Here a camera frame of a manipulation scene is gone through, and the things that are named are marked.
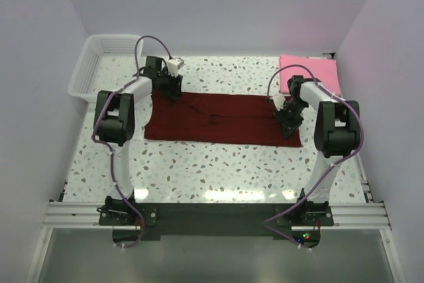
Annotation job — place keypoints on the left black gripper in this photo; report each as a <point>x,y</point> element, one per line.
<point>175,92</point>

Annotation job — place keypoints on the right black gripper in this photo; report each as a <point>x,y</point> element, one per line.
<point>288,126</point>

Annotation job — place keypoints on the dark red t shirt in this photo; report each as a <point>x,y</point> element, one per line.
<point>217,118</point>

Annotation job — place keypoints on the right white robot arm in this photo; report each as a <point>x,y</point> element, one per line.
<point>337,137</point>

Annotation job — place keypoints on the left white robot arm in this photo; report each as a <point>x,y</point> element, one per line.
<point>114,122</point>

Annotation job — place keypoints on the white plastic basket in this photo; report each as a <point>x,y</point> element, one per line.
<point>106,62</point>

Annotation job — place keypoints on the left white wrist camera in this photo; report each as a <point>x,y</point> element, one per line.
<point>174,65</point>

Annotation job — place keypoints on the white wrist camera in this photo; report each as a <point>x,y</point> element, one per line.
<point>174,65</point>
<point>277,100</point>

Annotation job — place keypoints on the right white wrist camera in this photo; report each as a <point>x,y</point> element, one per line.
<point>277,100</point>

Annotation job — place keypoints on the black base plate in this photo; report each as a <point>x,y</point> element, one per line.
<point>152,221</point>

